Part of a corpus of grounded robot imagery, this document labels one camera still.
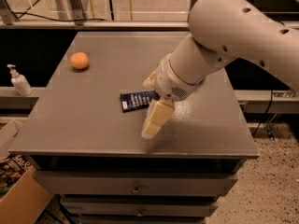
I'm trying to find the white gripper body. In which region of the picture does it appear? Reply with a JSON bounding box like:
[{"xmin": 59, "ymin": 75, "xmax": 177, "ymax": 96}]
[{"xmin": 154, "ymin": 54, "xmax": 198, "ymax": 102}]

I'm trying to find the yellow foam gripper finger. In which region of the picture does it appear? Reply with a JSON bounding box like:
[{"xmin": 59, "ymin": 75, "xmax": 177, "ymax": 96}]
[
  {"xmin": 141, "ymin": 98, "xmax": 175, "ymax": 139},
  {"xmin": 142, "ymin": 71, "xmax": 156, "ymax": 89}
]

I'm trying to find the dark blue rxbar wrapper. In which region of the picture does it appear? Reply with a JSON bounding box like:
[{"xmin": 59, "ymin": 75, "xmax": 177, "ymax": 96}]
[{"xmin": 120, "ymin": 91, "xmax": 160, "ymax": 113}]

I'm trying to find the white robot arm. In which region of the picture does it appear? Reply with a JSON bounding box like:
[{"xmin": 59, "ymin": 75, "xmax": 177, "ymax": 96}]
[{"xmin": 141, "ymin": 0, "xmax": 299, "ymax": 139}]

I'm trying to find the orange fruit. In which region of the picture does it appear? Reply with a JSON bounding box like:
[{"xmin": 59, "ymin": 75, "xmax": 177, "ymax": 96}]
[{"xmin": 70, "ymin": 52, "xmax": 90, "ymax": 70}]

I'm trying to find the grey drawer cabinet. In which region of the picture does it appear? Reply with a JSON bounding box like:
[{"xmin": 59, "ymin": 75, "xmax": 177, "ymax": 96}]
[{"xmin": 11, "ymin": 32, "xmax": 258, "ymax": 224}]

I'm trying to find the white pump lotion bottle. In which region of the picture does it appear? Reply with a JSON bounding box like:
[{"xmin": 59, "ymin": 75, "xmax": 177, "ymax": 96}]
[{"xmin": 7, "ymin": 64, "xmax": 33, "ymax": 96}]

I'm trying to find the snack package in box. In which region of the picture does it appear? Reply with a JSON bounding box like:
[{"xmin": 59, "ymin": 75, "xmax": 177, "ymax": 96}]
[{"xmin": 0, "ymin": 155, "xmax": 31, "ymax": 198}]

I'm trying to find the cardboard box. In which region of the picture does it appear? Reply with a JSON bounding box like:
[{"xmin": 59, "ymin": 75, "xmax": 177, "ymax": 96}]
[{"xmin": 0, "ymin": 120, "xmax": 52, "ymax": 224}]

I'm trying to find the black cable on ledge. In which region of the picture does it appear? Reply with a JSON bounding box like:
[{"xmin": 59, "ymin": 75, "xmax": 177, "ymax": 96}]
[{"xmin": 12, "ymin": 11, "xmax": 107, "ymax": 23}]

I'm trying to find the metal railing frame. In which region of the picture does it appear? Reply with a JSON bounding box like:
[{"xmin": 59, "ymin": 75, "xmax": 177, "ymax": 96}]
[{"xmin": 0, "ymin": 0, "xmax": 299, "ymax": 33}]

